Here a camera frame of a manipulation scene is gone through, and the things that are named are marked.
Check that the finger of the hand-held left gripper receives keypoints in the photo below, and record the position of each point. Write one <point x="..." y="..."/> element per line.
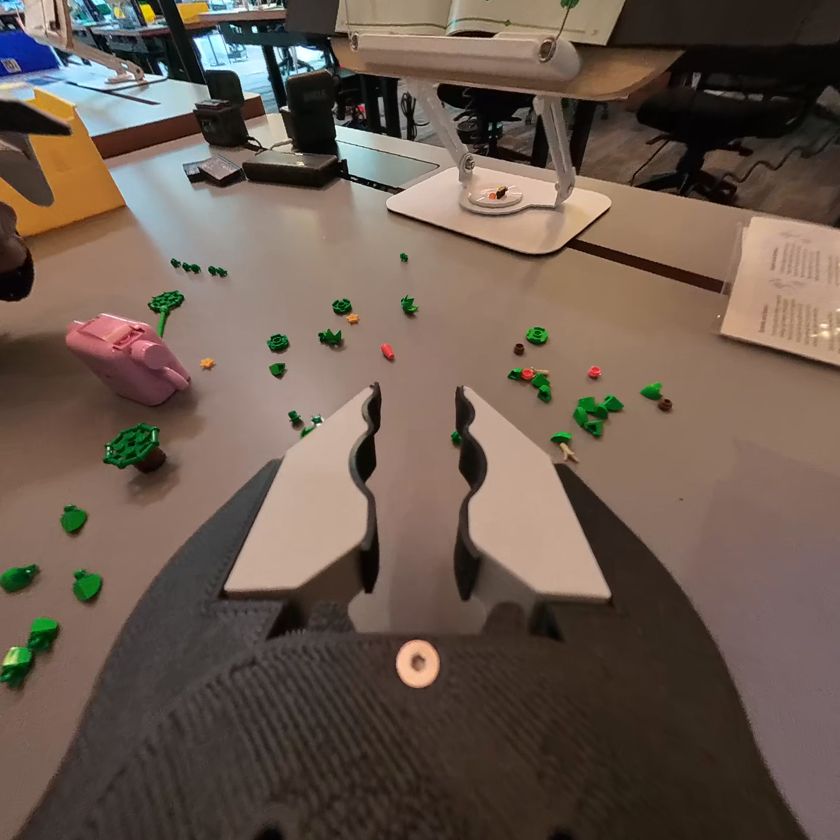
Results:
<point x="33" y="121"/>

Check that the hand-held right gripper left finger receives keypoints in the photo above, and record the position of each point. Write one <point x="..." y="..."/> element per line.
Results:
<point x="308" y="525"/>

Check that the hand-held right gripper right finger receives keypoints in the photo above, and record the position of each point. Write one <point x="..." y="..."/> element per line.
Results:
<point x="531" y="531"/>

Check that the person's left hand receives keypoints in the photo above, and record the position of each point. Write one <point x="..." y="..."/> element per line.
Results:
<point x="10" y="229"/>

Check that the yellow storage bin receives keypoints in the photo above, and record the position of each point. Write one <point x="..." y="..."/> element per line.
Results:
<point x="59" y="177"/>

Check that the blue storage bin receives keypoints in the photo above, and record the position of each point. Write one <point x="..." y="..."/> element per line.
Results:
<point x="26" y="56"/>

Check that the cardboard board on stand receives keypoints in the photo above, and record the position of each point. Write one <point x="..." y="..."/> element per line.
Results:
<point x="98" y="56"/>

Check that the black flat device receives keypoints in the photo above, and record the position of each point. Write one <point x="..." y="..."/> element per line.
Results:
<point x="213" y="172"/>

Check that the black charger box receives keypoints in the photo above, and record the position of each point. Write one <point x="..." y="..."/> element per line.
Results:
<point x="220" y="115"/>

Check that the green web piece with stem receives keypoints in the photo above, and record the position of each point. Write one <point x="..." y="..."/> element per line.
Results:
<point x="165" y="302"/>

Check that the green web wheel piece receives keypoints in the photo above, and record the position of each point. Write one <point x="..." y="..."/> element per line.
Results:
<point x="131" y="445"/>

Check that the pink toy brick watering can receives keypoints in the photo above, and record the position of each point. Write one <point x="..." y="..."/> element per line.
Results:
<point x="124" y="358"/>

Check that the black device on stand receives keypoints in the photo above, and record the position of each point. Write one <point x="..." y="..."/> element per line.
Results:
<point x="312" y="111"/>

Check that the white book stand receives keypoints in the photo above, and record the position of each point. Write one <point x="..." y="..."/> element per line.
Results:
<point x="525" y="223"/>

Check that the laminated paper sheet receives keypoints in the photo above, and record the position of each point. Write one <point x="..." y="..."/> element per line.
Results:
<point x="787" y="295"/>

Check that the instruction booklet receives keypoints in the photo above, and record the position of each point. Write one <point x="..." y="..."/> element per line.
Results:
<point x="407" y="16"/>

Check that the black office chair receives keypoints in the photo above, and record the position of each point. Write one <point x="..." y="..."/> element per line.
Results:
<point x="722" y="111"/>
<point x="479" y="108"/>

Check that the black panel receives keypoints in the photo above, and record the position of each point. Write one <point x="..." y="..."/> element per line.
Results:
<point x="722" y="19"/>

